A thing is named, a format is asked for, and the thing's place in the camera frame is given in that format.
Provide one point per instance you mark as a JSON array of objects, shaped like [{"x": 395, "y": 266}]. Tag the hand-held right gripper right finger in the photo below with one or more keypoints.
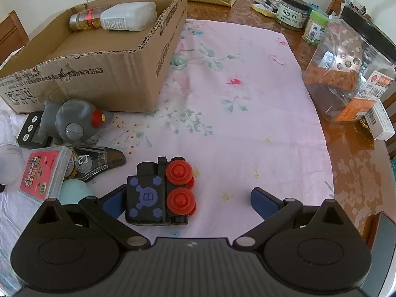
[{"x": 261, "y": 203}]

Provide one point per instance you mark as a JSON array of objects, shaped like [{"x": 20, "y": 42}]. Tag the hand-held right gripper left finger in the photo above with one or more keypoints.
[{"x": 113, "y": 203}]

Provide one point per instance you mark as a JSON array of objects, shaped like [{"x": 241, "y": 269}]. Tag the light blue oval case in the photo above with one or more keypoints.
[{"x": 74, "y": 191}]

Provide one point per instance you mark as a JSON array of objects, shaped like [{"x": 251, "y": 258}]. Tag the dark blister pack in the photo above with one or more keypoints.
[{"x": 92, "y": 164}]

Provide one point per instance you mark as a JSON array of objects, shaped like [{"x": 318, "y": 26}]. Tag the pink playing card case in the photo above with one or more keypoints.
[{"x": 40, "y": 173}]

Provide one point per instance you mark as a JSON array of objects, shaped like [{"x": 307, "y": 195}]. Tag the grey elephant toy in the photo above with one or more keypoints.
[{"x": 71, "y": 120}]

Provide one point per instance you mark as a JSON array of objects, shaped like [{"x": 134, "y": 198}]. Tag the clear plastic jar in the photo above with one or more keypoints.
[{"x": 9, "y": 161}]

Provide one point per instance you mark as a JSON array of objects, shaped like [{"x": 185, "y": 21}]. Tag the black digital timer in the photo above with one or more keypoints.
[{"x": 29, "y": 128}]

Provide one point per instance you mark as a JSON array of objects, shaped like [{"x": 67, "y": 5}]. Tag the cardboard box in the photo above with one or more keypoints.
[{"x": 92, "y": 80}]

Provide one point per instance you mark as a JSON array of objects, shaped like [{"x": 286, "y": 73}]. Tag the white plastic bottle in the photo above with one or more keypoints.
[{"x": 130, "y": 15}]

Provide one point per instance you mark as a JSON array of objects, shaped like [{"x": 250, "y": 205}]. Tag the phone with red case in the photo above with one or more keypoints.
[{"x": 383, "y": 247}]

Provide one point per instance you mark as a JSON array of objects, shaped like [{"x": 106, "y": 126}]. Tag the teal box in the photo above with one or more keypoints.
[{"x": 393, "y": 171}]

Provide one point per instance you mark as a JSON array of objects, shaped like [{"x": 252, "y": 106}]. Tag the small white box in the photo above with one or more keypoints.
[{"x": 380, "y": 122}]

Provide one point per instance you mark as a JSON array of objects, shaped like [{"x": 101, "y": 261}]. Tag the large clear black-lidded jar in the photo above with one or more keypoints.
[{"x": 349, "y": 68}]

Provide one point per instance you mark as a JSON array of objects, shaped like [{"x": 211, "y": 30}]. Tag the green-lidded toothpick container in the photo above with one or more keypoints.
[{"x": 315, "y": 27}]

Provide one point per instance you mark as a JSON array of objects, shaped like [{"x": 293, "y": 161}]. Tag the yellow notepad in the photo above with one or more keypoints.
[{"x": 263, "y": 10}]

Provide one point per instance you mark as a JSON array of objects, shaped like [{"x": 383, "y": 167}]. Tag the black-lidded seed jar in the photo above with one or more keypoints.
[{"x": 292, "y": 12}]

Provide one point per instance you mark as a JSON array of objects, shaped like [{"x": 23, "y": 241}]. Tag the wooden chair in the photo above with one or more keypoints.
[
  {"x": 335, "y": 3},
  {"x": 12, "y": 34}
]

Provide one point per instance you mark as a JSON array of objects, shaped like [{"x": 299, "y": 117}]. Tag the black and white pens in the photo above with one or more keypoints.
[{"x": 266, "y": 0}]

